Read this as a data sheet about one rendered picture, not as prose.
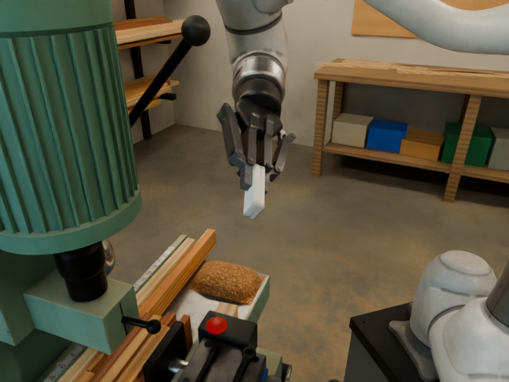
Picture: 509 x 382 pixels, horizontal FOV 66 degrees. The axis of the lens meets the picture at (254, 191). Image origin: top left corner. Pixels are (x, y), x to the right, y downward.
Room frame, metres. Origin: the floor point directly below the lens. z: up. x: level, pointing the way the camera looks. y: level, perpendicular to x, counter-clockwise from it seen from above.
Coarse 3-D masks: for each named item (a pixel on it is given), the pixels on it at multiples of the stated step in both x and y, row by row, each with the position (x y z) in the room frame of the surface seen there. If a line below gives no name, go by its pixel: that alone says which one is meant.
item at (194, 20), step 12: (192, 24) 0.49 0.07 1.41; (204, 24) 0.50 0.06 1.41; (192, 36) 0.49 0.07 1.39; (204, 36) 0.50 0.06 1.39; (180, 48) 0.51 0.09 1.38; (168, 60) 0.52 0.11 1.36; (180, 60) 0.51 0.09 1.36; (168, 72) 0.52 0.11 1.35; (156, 84) 0.52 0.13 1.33; (144, 96) 0.53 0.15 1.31; (144, 108) 0.54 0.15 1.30; (132, 120) 0.54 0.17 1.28
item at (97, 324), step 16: (32, 288) 0.43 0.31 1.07; (48, 288) 0.43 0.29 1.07; (64, 288) 0.43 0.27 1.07; (112, 288) 0.43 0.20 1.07; (128, 288) 0.43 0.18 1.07; (32, 304) 0.41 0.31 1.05; (48, 304) 0.40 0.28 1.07; (64, 304) 0.39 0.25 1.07; (80, 304) 0.39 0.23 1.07; (96, 304) 0.39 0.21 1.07; (112, 304) 0.39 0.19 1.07; (128, 304) 0.41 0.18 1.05; (48, 320) 0.40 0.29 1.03; (64, 320) 0.39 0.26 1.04; (80, 320) 0.38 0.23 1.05; (96, 320) 0.37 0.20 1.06; (112, 320) 0.38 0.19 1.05; (64, 336) 0.40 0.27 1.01; (80, 336) 0.38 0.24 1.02; (96, 336) 0.37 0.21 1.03; (112, 336) 0.38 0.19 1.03; (112, 352) 0.37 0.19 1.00
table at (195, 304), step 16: (256, 272) 0.66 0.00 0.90; (176, 304) 0.57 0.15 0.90; (192, 304) 0.57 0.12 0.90; (208, 304) 0.57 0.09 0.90; (240, 304) 0.57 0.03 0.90; (256, 304) 0.57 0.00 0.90; (176, 320) 0.53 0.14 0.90; (192, 320) 0.53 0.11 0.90; (256, 320) 0.57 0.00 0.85; (192, 336) 0.49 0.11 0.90
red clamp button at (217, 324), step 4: (208, 320) 0.41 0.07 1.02; (212, 320) 0.41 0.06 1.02; (216, 320) 0.41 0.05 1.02; (220, 320) 0.41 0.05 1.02; (224, 320) 0.41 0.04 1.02; (208, 324) 0.40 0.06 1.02; (212, 324) 0.40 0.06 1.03; (216, 324) 0.40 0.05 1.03; (220, 324) 0.40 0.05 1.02; (224, 324) 0.40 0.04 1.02; (208, 328) 0.40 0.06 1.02; (212, 328) 0.39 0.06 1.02; (216, 328) 0.39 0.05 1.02; (220, 328) 0.39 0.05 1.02; (224, 328) 0.40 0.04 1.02; (208, 332) 0.39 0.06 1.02; (212, 332) 0.39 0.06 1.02; (216, 332) 0.39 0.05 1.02; (220, 332) 0.39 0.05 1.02
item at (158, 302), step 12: (204, 240) 0.72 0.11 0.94; (192, 252) 0.68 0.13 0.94; (204, 252) 0.71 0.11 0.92; (180, 264) 0.64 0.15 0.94; (192, 264) 0.66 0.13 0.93; (168, 276) 0.60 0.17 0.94; (180, 276) 0.61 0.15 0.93; (168, 288) 0.57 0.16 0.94; (180, 288) 0.61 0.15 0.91; (156, 300) 0.54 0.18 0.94; (168, 300) 0.57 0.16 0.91; (144, 312) 0.51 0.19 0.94; (156, 312) 0.53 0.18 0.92; (96, 360) 0.41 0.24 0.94
